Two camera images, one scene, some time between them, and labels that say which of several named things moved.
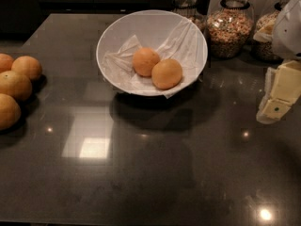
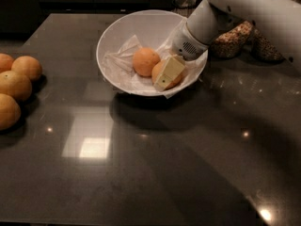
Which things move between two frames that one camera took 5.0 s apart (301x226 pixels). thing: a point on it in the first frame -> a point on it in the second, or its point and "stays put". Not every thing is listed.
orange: [166, 74] stays put
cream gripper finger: [282, 89] -> [171, 71]
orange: [15, 84] stays put
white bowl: [174, 36] stays put
